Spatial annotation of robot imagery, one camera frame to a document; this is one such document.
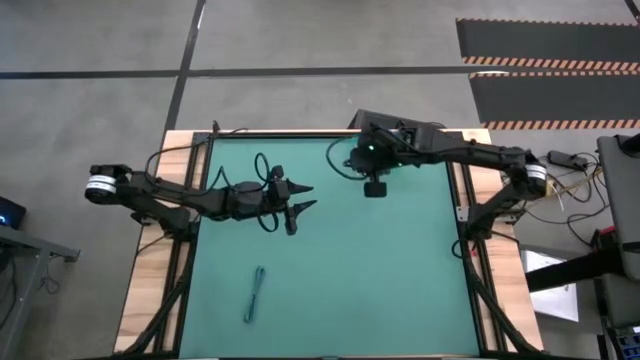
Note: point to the dark electronic device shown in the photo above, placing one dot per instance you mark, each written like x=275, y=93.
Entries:
x=10, y=212

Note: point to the grey-blue marker pen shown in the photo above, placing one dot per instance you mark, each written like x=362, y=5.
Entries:
x=259, y=274

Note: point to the black table frame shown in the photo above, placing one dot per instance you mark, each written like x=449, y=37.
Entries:
x=197, y=165

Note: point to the teal table mat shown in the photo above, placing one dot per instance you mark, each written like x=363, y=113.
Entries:
x=350, y=275

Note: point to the black hazard striped floor mat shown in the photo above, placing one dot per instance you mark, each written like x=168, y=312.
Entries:
x=555, y=97
x=545, y=40

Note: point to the black stand leg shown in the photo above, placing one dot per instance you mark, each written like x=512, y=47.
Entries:
x=570, y=270

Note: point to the grey cart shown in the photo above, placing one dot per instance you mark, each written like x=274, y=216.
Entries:
x=622, y=200

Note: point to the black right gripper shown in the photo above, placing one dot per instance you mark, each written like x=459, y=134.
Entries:
x=375, y=155

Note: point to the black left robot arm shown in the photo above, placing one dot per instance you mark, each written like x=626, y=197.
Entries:
x=150, y=192

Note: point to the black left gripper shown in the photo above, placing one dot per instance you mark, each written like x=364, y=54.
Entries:
x=279, y=192

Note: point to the white paper sheet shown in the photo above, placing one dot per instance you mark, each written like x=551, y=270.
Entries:
x=555, y=295

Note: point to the grey metal desk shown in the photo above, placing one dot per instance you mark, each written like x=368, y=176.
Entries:
x=25, y=250

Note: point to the black power brick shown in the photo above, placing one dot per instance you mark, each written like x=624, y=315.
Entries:
x=567, y=160

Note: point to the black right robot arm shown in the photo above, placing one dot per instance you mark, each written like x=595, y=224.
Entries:
x=480, y=152

